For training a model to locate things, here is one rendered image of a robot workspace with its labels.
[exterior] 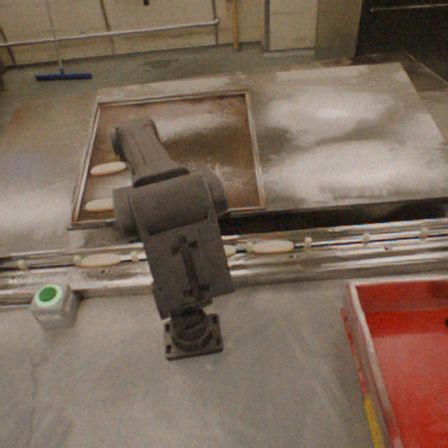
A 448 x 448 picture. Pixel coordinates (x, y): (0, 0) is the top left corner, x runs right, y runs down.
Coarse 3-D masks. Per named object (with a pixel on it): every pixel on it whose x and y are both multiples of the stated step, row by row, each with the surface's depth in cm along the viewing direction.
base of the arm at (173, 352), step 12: (204, 312) 78; (168, 324) 84; (204, 324) 77; (216, 324) 84; (168, 336) 82; (180, 336) 77; (192, 336) 76; (204, 336) 78; (216, 336) 81; (168, 348) 81; (180, 348) 79; (192, 348) 78; (204, 348) 79; (216, 348) 79; (168, 360) 79
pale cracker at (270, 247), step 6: (258, 246) 95; (264, 246) 95; (270, 246) 95; (276, 246) 95; (282, 246) 95; (288, 246) 95; (258, 252) 94; (264, 252) 94; (270, 252) 94; (276, 252) 94; (282, 252) 94
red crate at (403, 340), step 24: (384, 312) 83; (408, 312) 83; (432, 312) 82; (384, 336) 79; (408, 336) 79; (432, 336) 79; (384, 360) 76; (408, 360) 75; (432, 360) 75; (408, 384) 72; (432, 384) 72; (408, 408) 69; (432, 408) 69; (408, 432) 66; (432, 432) 66
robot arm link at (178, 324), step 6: (192, 306) 73; (174, 312) 72; (180, 312) 73; (186, 312) 77; (192, 312) 77; (198, 312) 74; (174, 318) 73; (180, 318) 73; (186, 318) 73; (192, 318) 74; (198, 318) 75; (174, 324) 73; (180, 324) 74; (186, 324) 75; (192, 324) 75; (174, 330) 75
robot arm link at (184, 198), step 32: (128, 192) 38; (160, 192) 38; (192, 192) 38; (160, 224) 37; (192, 224) 38; (160, 256) 37; (192, 256) 38; (224, 256) 39; (160, 288) 38; (192, 288) 40; (224, 288) 40
